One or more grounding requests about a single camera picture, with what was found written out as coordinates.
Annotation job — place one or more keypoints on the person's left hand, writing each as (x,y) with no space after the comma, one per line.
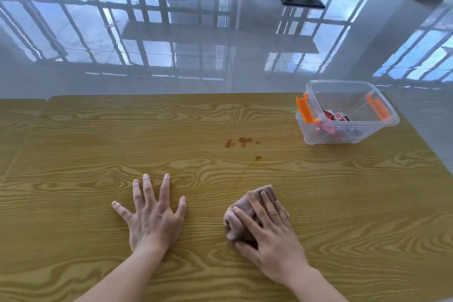
(152,227)

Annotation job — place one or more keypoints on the person's right hand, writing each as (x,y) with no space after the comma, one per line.
(279,248)

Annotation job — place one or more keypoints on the person's right thumb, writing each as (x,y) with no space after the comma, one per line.
(246,249)

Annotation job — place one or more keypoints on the person's left thumb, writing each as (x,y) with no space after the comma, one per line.
(181,208)

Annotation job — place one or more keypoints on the person's right little finger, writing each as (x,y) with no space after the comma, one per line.
(282,211)

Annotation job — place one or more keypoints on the person's left little finger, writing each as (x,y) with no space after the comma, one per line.
(122,211)

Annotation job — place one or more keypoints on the person's right middle finger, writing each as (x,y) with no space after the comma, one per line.
(259,208)

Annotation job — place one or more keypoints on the person's left middle finger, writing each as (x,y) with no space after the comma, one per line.
(149,190)

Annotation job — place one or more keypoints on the pinkish brown cleaning cloth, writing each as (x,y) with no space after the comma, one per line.
(239,220)

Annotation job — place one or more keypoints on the person's right forearm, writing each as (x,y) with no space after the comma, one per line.
(315,287)

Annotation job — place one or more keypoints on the person's left forearm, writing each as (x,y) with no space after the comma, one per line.
(124,277)

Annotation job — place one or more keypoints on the brown liquid spill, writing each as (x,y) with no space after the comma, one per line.
(244,141)

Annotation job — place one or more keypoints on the red toy car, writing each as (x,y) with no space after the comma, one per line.
(328,116)
(342,117)

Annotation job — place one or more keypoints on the clear plastic bin orange latches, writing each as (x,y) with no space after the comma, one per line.
(354,100)

